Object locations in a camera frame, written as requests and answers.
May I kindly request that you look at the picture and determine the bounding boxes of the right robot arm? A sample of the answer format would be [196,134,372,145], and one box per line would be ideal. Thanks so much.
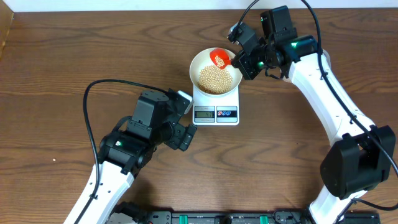
[228,6,397,223]

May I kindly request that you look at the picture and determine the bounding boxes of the soybeans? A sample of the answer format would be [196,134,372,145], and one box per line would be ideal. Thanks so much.
[215,56,225,69]
[198,65,233,95]

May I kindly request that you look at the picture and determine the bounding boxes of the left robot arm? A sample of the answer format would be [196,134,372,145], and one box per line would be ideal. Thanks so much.
[65,90,197,223]

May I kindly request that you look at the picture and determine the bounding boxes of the clear plastic container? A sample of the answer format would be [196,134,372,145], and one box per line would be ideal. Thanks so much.
[323,49,331,68]

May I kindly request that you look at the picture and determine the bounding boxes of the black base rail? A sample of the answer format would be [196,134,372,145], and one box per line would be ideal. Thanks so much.
[105,202,382,224]

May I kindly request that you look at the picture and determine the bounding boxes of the wooden side panel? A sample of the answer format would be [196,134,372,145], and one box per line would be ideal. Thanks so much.
[0,0,14,55]

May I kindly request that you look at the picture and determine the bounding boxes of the soybeans in bowl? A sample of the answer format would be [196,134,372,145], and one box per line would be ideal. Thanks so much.
[198,65,233,95]

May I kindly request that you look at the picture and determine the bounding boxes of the red plastic measuring scoop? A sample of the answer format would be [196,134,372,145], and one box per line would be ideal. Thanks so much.
[210,48,231,69]

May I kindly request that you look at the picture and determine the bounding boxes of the white digital kitchen scale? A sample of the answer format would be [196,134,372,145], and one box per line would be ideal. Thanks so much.
[192,87,239,126]

